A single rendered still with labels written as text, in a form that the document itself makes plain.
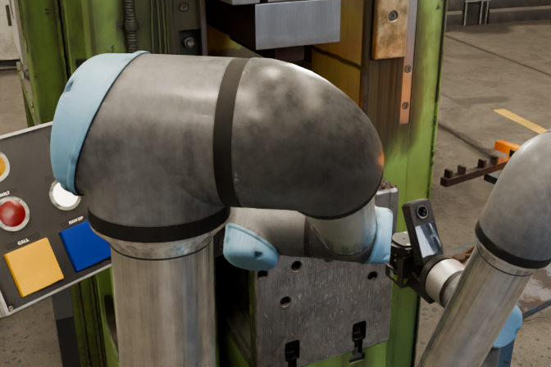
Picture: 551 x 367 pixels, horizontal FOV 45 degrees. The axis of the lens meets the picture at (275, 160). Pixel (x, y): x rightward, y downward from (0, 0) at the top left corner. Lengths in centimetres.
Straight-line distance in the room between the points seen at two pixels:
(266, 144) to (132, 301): 18
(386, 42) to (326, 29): 27
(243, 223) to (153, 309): 33
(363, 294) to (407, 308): 44
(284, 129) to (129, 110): 11
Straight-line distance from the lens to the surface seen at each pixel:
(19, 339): 279
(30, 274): 116
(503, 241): 81
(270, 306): 159
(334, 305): 168
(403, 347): 222
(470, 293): 88
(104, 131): 49
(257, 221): 86
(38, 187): 120
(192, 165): 47
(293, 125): 46
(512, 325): 107
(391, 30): 170
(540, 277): 182
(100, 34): 145
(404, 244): 118
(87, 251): 121
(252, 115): 46
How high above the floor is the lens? 158
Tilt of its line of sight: 22 degrees down
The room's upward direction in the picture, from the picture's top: straight up
